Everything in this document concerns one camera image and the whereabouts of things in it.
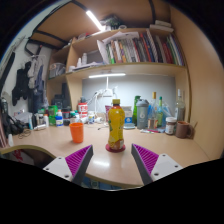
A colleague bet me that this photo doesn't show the blue and white box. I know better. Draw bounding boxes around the blue and white box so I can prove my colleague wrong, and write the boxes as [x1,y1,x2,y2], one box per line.
[122,105,135,127]

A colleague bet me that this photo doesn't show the brown jar with white lid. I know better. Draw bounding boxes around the brown jar with white lid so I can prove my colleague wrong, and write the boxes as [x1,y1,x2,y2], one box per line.
[165,116,178,136]

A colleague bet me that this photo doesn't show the dark jar with black lid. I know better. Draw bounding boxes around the dark jar with black lid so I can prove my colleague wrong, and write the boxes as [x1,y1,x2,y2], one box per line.
[62,107,72,127]

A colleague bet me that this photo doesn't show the white bar desk lamp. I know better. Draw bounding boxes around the white bar desk lamp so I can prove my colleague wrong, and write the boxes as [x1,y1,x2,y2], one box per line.
[88,72,127,101]

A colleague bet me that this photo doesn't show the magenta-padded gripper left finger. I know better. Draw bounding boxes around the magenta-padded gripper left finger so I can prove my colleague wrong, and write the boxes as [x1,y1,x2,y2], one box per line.
[42,144,95,187]

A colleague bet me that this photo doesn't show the wooden shelf unit with books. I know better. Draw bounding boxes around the wooden shelf unit with books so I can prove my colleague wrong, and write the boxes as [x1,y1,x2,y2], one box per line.
[46,19,188,81]

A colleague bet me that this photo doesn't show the small green glass bottle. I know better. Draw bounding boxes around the small green glass bottle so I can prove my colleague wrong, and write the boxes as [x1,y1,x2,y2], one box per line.
[156,96,164,128]

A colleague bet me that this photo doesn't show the orange plastic cup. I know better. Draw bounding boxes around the orange plastic cup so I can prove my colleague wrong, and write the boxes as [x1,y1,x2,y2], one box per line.
[69,122,85,144]

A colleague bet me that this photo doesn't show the white squeeze tube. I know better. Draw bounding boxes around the white squeeze tube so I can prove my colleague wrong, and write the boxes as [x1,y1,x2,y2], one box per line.
[139,129,162,134]

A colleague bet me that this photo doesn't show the green canister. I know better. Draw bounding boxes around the green canister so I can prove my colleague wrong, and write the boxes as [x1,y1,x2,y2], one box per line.
[47,105,59,126]

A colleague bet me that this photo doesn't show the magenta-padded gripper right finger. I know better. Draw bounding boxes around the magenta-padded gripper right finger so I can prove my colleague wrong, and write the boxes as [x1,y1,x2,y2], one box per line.
[130,143,184,186]

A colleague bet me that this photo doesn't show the white pill bottle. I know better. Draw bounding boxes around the white pill bottle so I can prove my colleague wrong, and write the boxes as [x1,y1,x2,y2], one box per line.
[87,111,96,125]

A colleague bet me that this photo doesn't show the hanging dark clothes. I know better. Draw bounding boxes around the hanging dark clothes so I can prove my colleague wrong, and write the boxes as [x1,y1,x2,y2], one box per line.
[11,54,48,108]

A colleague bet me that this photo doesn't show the yellow drink bottle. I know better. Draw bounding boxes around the yellow drink bottle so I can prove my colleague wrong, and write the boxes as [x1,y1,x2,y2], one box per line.
[107,98,127,152]

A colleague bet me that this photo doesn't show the ceiling tube light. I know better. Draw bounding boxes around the ceiling tube light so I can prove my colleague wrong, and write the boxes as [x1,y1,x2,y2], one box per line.
[85,9,105,32]

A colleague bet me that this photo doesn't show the brown mug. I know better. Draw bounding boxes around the brown mug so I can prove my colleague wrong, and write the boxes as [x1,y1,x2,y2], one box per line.
[175,120,194,139]

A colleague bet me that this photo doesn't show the white bottle with blue label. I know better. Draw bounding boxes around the white bottle with blue label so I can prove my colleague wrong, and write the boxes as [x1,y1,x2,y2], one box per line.
[55,110,64,127]

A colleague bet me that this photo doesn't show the clear bottle with yellow cap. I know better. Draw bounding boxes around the clear bottle with yellow cap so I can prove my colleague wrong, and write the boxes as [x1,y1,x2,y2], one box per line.
[148,91,159,130]

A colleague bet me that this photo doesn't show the grey shaker bottle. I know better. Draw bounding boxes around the grey shaker bottle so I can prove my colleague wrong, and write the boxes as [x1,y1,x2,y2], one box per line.
[135,98,150,130]

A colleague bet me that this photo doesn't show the red and white canister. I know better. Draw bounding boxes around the red and white canister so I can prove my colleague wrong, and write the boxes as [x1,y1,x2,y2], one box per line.
[77,102,89,118]

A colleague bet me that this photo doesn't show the tall clear glass bottle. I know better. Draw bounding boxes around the tall clear glass bottle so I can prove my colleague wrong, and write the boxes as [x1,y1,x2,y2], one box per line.
[174,88,186,123]

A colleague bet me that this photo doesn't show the pink packet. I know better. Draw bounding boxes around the pink packet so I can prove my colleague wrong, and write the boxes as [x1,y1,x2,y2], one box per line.
[104,105,113,123]

